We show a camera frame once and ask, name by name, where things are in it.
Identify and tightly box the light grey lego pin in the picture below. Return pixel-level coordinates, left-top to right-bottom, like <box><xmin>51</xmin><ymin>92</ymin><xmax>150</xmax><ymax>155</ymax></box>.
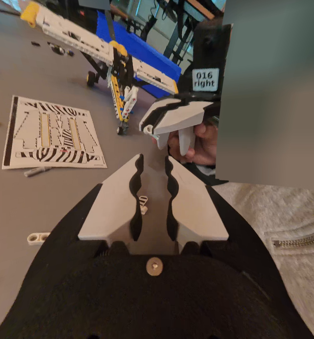
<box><xmin>24</xmin><ymin>166</ymin><xmax>53</xmax><ymax>177</ymax></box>

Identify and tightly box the person's right hand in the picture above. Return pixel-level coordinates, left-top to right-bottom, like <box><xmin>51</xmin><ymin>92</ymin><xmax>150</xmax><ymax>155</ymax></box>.
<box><xmin>168</xmin><ymin>123</ymin><xmax>218</xmax><ymax>167</ymax></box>

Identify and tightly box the small dark lego parts cluster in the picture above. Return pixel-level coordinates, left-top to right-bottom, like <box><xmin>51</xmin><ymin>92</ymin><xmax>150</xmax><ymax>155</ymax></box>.
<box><xmin>47</xmin><ymin>42</ymin><xmax>75</xmax><ymax>58</ymax></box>

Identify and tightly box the zebra sticker sheet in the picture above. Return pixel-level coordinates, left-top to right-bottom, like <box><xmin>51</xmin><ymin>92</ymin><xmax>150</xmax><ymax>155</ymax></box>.
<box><xmin>2</xmin><ymin>95</ymin><xmax>107</xmax><ymax>170</ymax></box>

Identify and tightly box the white lego beam with holes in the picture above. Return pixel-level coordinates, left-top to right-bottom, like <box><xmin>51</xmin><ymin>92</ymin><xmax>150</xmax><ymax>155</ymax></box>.
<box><xmin>27</xmin><ymin>232</ymin><xmax>51</xmax><ymax>244</ymax></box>

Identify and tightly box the black standing desk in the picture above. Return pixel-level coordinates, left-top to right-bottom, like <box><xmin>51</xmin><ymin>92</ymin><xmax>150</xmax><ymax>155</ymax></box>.
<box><xmin>136</xmin><ymin>0</ymin><xmax>216</xmax><ymax>70</ymax></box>

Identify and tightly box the grey zip sweatshirt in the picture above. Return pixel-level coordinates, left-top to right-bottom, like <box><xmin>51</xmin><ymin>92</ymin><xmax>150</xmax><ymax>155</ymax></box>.
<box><xmin>211</xmin><ymin>183</ymin><xmax>314</xmax><ymax>339</ymax></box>

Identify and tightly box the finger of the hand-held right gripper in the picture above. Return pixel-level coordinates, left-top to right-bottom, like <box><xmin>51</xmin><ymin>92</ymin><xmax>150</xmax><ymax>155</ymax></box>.
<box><xmin>152</xmin><ymin>101</ymin><xmax>215</xmax><ymax>157</ymax></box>
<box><xmin>139</xmin><ymin>98</ymin><xmax>183</xmax><ymax>132</ymax></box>

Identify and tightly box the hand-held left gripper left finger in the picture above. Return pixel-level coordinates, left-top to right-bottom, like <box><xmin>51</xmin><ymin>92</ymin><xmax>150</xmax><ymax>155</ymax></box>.
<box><xmin>78</xmin><ymin>153</ymin><xmax>145</xmax><ymax>246</ymax></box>

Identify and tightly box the blue plastic bin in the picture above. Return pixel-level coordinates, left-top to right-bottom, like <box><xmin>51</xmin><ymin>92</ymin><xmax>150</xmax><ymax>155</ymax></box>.
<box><xmin>96</xmin><ymin>11</ymin><xmax>183</xmax><ymax>99</ymax></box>

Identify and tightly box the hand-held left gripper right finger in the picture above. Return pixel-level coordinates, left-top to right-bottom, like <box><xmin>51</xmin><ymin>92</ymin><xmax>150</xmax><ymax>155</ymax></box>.
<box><xmin>164</xmin><ymin>155</ymin><xmax>230</xmax><ymax>251</ymax></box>

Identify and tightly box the lego airplane model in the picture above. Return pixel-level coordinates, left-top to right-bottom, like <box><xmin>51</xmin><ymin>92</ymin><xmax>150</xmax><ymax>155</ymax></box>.
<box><xmin>20</xmin><ymin>1</ymin><xmax>179</xmax><ymax>136</ymax></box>

